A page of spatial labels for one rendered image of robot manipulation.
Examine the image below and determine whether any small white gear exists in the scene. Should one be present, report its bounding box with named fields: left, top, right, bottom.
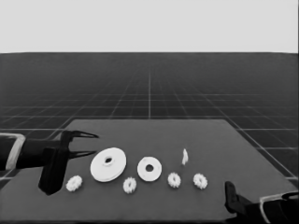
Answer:
left=192, top=173, right=208, bottom=190
left=122, top=176, right=137, bottom=194
left=65, top=175, right=84, bottom=192
left=167, top=172, right=182, bottom=189

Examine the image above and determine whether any small white T-shaped piece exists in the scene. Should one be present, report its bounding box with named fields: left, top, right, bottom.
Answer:
left=181, top=147, right=189, bottom=166

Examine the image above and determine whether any white round carrier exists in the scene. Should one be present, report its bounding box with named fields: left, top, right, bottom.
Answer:
left=136, top=156, right=163, bottom=182

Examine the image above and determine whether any large thick white disc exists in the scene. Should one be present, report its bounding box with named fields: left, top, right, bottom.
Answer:
left=90, top=147, right=128, bottom=183

